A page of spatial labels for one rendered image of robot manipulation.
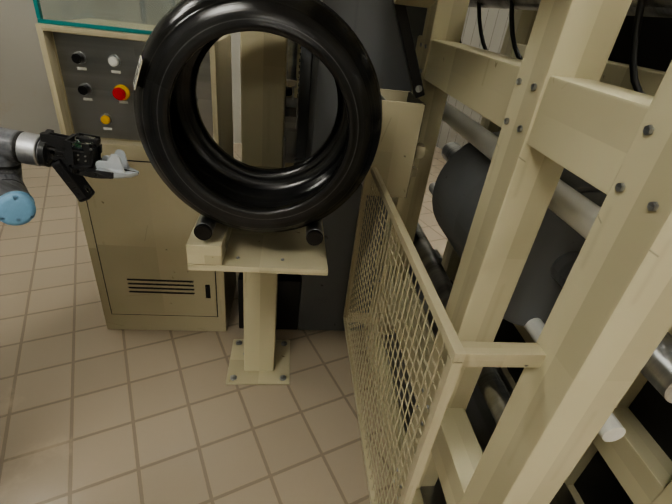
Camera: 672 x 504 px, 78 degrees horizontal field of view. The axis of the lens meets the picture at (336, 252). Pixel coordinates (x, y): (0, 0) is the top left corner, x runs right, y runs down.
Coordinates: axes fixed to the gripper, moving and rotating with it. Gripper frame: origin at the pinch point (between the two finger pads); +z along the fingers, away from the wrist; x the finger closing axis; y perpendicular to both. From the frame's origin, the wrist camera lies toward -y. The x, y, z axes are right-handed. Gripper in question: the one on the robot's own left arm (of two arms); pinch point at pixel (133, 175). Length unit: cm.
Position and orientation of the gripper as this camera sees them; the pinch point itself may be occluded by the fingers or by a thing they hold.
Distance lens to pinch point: 117.8
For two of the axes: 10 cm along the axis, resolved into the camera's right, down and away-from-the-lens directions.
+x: -0.8, -5.2, 8.5
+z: 9.7, 1.5, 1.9
